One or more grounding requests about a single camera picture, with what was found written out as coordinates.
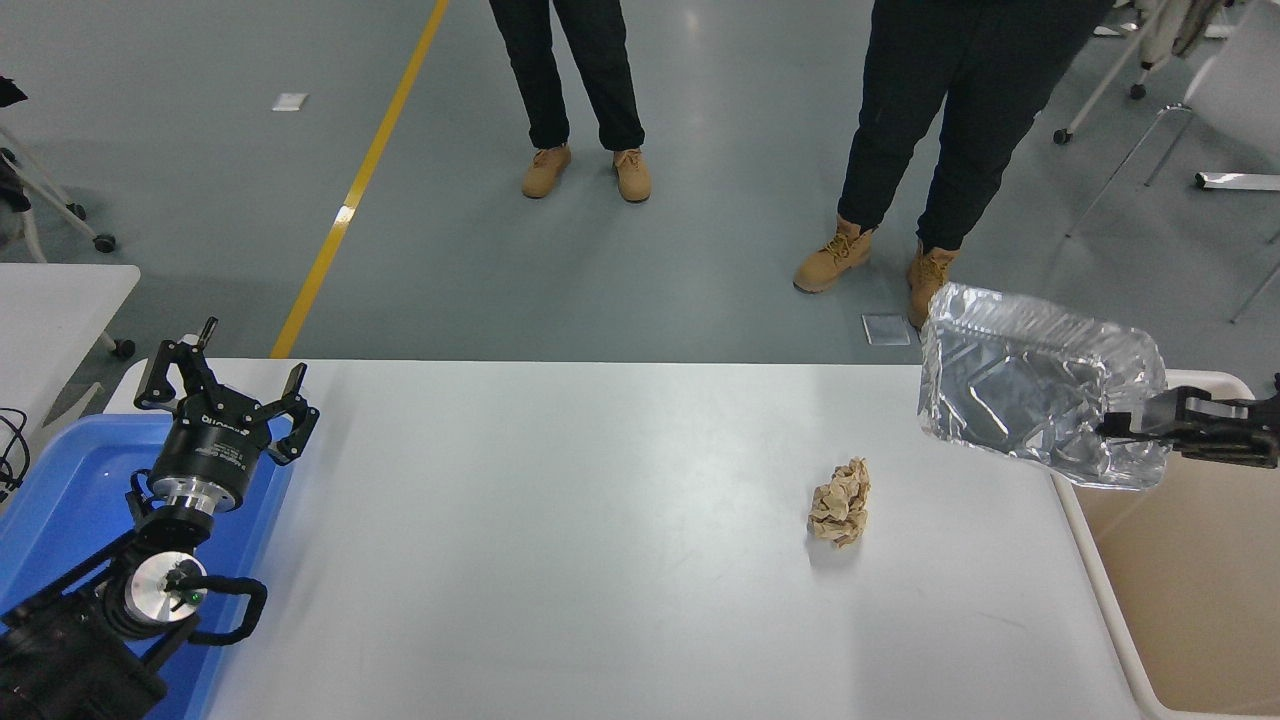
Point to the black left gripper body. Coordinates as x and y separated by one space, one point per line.
215 450

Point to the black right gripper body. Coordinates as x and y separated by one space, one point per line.
1266 440

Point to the silver foil tray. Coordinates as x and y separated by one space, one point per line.
1020 380

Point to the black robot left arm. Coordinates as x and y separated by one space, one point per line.
60 650

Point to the blue plastic tray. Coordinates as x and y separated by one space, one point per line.
70 480

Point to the large pale bin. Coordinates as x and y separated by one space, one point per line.
1180 600

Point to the white wheeled stand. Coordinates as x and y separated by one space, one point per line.
60 205

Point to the white flat bar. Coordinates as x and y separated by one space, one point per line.
1240 181

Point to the white floor tag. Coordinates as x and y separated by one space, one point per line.
290 102

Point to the clear floor plate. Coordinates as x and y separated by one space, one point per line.
886 330

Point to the white chair chrome legs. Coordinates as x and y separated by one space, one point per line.
1240 90

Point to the white wheeled rack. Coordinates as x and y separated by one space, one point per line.
1102 85

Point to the crumpled tan paper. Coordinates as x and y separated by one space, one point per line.
840 505

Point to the person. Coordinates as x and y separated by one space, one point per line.
612 70
950 110

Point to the beige hanging garment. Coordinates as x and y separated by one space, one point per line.
1190 25

